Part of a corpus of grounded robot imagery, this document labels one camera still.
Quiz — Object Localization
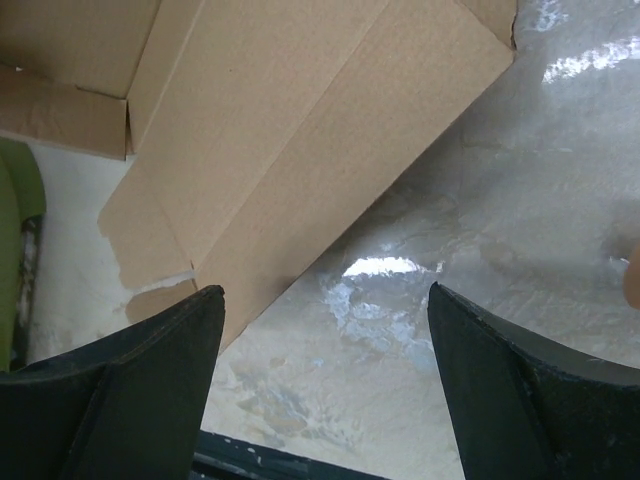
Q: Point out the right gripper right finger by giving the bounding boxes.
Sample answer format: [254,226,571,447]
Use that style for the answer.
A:
[428,283,639,479]

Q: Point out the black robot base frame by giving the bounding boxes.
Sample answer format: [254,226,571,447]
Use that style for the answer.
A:
[189,431,379,480]

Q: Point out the olive green plastic bin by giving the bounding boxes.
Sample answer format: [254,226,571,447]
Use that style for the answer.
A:
[1,138,47,372]

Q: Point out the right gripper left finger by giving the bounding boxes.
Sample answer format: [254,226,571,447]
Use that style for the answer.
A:
[1,286,225,479]

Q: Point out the brown cardboard box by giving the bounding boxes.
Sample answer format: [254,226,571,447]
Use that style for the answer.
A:
[1,1,517,343]

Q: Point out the small ice cream toy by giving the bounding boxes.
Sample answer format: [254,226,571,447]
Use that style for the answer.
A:
[623,246,640,310]

